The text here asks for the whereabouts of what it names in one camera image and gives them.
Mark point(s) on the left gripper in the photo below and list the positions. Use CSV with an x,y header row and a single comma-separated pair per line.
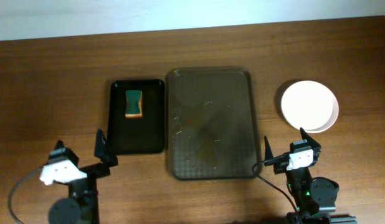
x,y
91,170

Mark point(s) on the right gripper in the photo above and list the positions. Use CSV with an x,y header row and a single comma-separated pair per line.
x,y
281,165

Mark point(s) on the white plate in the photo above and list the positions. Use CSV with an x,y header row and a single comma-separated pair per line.
x,y
298,102
324,115

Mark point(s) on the green and yellow sponge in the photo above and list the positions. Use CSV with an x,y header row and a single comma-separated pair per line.
x,y
133,104

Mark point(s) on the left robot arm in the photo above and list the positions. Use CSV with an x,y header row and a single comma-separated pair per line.
x,y
81,204

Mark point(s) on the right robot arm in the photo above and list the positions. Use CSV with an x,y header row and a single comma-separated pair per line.
x,y
313,198

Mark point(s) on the black rectangular tray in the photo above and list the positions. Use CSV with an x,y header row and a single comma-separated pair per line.
x,y
137,135

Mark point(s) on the brown plastic serving tray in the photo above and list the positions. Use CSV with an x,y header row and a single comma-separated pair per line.
x,y
212,123

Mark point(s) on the black base bracket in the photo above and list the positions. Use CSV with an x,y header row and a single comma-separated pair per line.
x,y
335,219

